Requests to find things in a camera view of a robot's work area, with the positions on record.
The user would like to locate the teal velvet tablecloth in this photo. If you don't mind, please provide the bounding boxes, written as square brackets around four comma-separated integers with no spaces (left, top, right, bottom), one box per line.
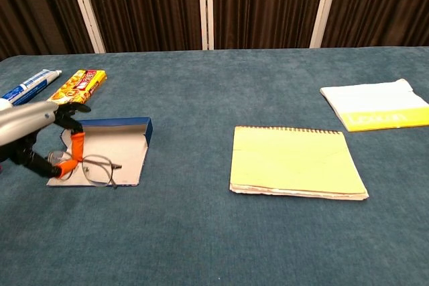
[0,46,429,286]

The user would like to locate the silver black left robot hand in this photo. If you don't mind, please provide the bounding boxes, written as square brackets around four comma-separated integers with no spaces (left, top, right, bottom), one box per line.
[0,100,92,180]

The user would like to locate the thin metal-framed eyeglasses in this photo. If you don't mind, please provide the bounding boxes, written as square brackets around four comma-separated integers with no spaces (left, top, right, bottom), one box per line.
[46,150,123,190]

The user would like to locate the blue cardboard glasses box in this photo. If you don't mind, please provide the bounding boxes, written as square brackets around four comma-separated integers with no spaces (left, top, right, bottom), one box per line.
[46,117,154,188]

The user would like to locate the yellow spiral notepad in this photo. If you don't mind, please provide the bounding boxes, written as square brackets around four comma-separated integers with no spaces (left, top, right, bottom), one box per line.
[229,125,370,202]

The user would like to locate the brown pleated curtain panel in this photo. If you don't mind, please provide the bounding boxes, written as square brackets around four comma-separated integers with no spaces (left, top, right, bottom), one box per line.
[211,0,329,50]
[321,0,429,48]
[78,0,204,53]
[0,0,97,61]

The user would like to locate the yellow snack box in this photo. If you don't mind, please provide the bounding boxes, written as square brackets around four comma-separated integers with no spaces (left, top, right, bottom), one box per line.
[46,69,108,105]

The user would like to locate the white yellow notebook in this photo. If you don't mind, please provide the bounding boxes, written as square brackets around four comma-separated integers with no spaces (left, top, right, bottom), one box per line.
[319,78,429,133]

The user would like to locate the white blue toothpaste tube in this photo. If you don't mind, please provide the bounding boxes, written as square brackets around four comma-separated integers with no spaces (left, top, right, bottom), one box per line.
[0,69,63,110]

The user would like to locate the white partition frame post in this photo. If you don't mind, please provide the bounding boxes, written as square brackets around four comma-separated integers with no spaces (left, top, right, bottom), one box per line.
[65,0,107,54]
[308,0,342,49]
[198,0,215,51]

